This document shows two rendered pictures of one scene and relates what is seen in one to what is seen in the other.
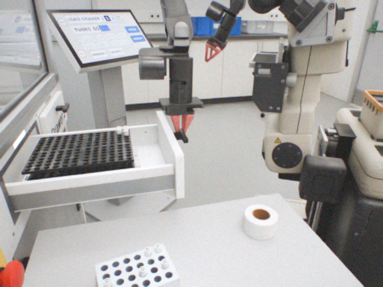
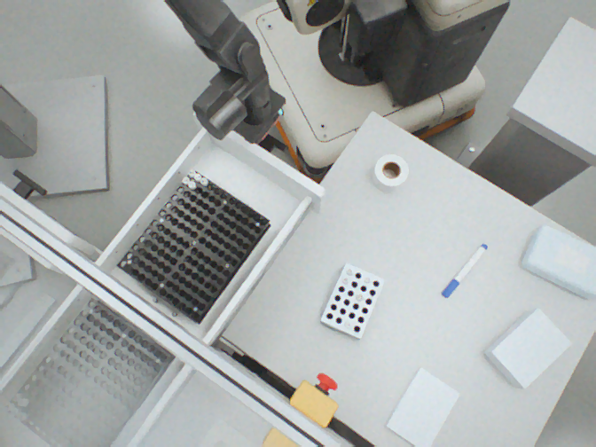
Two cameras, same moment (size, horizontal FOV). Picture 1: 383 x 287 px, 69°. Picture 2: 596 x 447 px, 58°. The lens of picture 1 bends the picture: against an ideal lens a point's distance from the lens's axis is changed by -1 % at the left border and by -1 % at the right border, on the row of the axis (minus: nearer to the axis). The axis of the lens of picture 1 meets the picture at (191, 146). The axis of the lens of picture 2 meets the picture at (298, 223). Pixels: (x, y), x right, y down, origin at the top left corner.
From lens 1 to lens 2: 0.76 m
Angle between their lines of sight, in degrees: 54
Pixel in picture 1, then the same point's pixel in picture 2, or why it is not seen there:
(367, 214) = (436, 45)
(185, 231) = (334, 227)
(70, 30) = not seen: outside the picture
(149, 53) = (217, 107)
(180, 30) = (251, 59)
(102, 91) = not seen: outside the picture
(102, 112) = not seen: outside the picture
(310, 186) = (370, 42)
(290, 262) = (432, 195)
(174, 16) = (227, 40)
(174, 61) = (254, 95)
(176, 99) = (261, 121)
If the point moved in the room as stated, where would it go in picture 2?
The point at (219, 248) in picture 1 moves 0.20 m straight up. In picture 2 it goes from (374, 223) to (391, 193)
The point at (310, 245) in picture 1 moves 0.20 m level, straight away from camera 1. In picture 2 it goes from (435, 165) to (411, 82)
